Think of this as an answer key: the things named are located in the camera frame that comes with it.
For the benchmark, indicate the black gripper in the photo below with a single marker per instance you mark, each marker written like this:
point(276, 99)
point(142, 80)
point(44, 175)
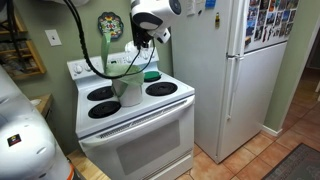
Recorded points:
point(140, 28)

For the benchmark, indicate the white serviette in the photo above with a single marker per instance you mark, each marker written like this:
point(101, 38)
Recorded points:
point(130, 47)

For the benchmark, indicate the white stove knob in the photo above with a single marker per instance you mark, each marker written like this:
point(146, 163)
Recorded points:
point(146, 55)
point(78, 69)
point(128, 59)
point(88, 66)

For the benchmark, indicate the white paper note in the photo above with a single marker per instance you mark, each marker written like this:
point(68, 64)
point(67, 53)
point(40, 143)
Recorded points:
point(190, 8)

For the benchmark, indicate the white refrigerator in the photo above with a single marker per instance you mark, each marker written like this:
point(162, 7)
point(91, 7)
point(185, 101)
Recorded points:
point(200, 83)

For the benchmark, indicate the yellow dark fridge magnet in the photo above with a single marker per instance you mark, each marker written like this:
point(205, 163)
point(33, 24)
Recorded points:
point(217, 20)

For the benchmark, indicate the blue paper note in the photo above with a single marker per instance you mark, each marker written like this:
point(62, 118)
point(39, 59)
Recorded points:
point(210, 3)

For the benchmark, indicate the white electric stove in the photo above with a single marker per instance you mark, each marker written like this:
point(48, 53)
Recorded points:
point(140, 133)

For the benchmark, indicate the wooden side counter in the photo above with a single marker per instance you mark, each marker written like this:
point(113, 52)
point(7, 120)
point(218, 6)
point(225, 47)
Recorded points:
point(43, 105)

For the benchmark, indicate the small white dish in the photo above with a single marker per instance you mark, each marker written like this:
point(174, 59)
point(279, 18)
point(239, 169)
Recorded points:
point(35, 102)

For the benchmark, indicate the fridge photo magnet cluster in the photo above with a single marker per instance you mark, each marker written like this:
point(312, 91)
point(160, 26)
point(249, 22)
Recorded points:
point(266, 20)

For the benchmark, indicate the light wooden platform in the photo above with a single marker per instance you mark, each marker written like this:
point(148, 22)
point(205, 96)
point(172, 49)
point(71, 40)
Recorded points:
point(86, 166)

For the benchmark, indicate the grey patterned floor rug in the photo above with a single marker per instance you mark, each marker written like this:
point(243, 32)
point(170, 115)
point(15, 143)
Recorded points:
point(296, 165)

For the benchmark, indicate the colourful decorative wall plate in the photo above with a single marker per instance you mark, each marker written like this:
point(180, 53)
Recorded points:
point(115, 25)

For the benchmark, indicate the white wall switch plate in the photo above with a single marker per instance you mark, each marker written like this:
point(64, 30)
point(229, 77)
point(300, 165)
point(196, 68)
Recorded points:
point(53, 37)

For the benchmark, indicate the wooden wall shelf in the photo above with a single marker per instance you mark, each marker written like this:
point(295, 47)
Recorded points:
point(35, 66)
point(18, 28)

